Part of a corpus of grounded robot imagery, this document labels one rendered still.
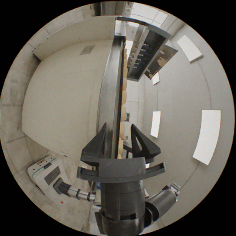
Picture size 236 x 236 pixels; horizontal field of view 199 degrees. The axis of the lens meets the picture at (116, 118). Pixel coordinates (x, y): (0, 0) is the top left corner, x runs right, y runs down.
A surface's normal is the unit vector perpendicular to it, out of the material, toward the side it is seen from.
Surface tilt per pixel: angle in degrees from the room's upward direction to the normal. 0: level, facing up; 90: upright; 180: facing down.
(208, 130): 180
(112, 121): 90
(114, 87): 90
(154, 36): 90
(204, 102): 180
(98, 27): 90
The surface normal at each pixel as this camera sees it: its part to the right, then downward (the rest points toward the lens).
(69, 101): 0.08, -0.04
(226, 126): -0.99, -0.07
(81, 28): -0.07, 1.00
